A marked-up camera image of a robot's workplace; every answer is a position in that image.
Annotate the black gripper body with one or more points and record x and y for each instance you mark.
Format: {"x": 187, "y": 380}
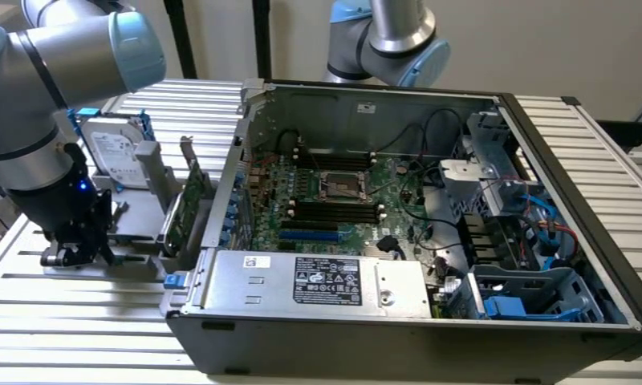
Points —
{"x": 59, "y": 216}

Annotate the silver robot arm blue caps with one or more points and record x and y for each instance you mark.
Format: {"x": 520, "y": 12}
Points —
{"x": 59, "y": 52}

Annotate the blue expansion slot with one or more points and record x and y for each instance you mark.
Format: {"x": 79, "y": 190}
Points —
{"x": 307, "y": 235}

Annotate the black expansion slot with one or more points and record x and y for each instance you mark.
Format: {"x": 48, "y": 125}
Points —
{"x": 310, "y": 225}

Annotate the black RAM slot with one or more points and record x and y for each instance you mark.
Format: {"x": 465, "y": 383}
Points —
{"x": 334, "y": 219}
{"x": 334, "y": 151}
{"x": 334, "y": 213}
{"x": 334, "y": 203}
{"x": 334, "y": 166}
{"x": 334, "y": 161}
{"x": 334, "y": 208}
{"x": 334, "y": 156}

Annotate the grey parts rack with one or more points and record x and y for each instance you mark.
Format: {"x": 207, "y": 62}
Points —
{"x": 139, "y": 208}

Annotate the blue case latch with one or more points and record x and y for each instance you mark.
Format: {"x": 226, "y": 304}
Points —
{"x": 175, "y": 280}

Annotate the silver hard disk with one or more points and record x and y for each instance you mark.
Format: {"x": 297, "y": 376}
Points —
{"x": 115, "y": 152}

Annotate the green graphics card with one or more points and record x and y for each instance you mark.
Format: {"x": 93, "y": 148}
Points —
{"x": 192, "y": 188}

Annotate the hard drive in blue caddy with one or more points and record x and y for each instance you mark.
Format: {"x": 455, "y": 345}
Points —
{"x": 148, "y": 128}

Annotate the grey power supply unit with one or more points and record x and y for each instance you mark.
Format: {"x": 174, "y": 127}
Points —
{"x": 256, "y": 288}

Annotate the black pole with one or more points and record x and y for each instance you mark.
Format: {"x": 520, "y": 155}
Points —
{"x": 183, "y": 36}
{"x": 260, "y": 36}

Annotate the black open PC case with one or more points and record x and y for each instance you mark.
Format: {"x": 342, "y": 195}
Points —
{"x": 353, "y": 345}

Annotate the green motherboard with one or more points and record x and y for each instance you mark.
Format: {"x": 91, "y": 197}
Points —
{"x": 401, "y": 200}

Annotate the white case sticker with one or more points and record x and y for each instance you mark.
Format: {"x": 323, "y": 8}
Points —
{"x": 365, "y": 108}

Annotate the black finned fan shroud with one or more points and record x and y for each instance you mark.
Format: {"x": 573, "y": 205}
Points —
{"x": 486, "y": 240}

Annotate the metal disk bay cage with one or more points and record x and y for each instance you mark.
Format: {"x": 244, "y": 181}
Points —
{"x": 486, "y": 136}

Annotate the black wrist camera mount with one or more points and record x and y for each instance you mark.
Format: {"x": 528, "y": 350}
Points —
{"x": 77, "y": 168}

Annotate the CPU socket with metal frame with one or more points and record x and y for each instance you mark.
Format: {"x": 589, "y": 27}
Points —
{"x": 339, "y": 185}

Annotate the grey disk bay with blue bracket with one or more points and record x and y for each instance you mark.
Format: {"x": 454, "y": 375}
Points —
{"x": 536, "y": 280}

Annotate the black table bracket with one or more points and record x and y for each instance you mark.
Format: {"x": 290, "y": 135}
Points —
{"x": 621, "y": 132}

